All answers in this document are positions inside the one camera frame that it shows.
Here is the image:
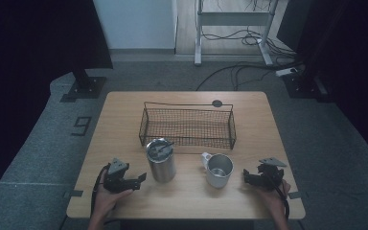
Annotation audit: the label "black floor cables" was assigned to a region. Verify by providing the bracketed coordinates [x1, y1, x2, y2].
[195, 27, 303, 92]

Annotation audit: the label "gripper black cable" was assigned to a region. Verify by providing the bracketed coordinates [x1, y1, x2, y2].
[90, 164, 111, 224]
[267, 173, 291, 221]

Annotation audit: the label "white metal desk frame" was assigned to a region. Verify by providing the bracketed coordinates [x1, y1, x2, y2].
[194, 0, 280, 67]

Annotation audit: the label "white power strip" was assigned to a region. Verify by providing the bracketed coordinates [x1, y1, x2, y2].
[274, 67, 300, 78]

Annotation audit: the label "black wire mesh basket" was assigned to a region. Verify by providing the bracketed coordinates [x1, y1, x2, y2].
[138, 101, 238, 150]

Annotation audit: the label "black curtain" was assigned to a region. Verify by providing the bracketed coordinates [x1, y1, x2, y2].
[0, 0, 114, 205]
[276, 0, 368, 171]

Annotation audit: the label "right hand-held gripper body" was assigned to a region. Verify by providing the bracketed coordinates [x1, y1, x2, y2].
[257, 156, 288, 192]

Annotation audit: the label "white mug with steel inside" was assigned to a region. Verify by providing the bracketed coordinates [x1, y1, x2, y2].
[200, 151, 235, 189]

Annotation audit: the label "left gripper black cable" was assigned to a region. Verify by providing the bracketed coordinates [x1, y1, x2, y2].
[90, 164, 111, 224]

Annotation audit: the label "black stand base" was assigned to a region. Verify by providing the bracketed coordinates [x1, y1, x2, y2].
[282, 72, 330, 101]
[59, 68, 107, 104]

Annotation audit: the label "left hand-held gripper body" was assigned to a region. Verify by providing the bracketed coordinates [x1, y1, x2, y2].
[103, 157, 132, 194]

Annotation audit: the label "black straw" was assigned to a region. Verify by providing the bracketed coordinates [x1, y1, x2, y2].
[158, 141, 175, 153]

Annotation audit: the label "person's left hand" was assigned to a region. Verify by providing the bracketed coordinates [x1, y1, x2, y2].
[90, 183, 133, 221]

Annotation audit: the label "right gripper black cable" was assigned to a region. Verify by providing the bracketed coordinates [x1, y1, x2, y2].
[267, 173, 291, 221]

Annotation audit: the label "person's right hand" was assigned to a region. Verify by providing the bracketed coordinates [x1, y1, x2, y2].
[257, 179, 291, 221]

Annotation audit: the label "stainless steel tumbler with lid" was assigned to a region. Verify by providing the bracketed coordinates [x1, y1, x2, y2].
[146, 137, 177, 184]

